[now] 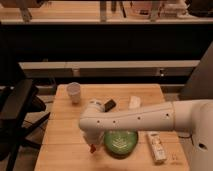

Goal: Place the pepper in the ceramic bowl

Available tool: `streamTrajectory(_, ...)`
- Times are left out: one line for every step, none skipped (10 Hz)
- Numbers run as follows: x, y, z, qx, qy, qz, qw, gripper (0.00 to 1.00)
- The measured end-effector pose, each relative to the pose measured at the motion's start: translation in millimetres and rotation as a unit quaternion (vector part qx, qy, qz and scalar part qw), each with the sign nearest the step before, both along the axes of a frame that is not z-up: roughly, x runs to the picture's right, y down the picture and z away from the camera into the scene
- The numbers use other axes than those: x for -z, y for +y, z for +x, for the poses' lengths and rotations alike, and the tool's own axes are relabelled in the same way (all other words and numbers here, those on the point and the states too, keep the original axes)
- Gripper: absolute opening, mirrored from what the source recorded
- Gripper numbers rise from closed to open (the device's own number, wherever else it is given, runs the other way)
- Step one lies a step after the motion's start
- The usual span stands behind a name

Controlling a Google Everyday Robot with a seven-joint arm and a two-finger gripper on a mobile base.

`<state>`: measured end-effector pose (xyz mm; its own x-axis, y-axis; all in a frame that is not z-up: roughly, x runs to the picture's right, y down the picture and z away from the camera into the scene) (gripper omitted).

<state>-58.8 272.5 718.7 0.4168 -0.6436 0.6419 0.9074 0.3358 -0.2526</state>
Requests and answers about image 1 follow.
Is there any grey metal shelf rail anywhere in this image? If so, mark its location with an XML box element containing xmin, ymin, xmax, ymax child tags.
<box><xmin>20</xmin><ymin>60</ymin><xmax>199</xmax><ymax>78</ymax></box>

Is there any green ceramic bowl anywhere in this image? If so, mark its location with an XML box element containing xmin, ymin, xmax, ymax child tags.
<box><xmin>104</xmin><ymin>131</ymin><xmax>138</xmax><ymax>157</ymax></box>

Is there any white paper cup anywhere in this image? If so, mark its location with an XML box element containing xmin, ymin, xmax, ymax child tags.
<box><xmin>66</xmin><ymin>82</ymin><xmax>81</xmax><ymax>104</ymax></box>

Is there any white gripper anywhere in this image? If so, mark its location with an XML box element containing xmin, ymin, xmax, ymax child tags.
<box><xmin>83</xmin><ymin>130</ymin><xmax>104</xmax><ymax>145</ymax></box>

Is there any black office chair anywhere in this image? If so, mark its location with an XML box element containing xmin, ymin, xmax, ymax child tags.
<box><xmin>0</xmin><ymin>79</ymin><xmax>50</xmax><ymax>171</ymax></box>

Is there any red pepper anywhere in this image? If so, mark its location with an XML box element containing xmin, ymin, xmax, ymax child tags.
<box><xmin>90</xmin><ymin>144</ymin><xmax>97</xmax><ymax>154</ymax></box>

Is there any black rectangular block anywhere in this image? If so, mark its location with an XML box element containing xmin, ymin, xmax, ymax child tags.
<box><xmin>104</xmin><ymin>99</ymin><xmax>116</xmax><ymax>112</ymax></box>

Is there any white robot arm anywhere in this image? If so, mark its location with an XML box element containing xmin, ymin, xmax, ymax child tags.
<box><xmin>79</xmin><ymin>99</ymin><xmax>213</xmax><ymax>171</ymax></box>

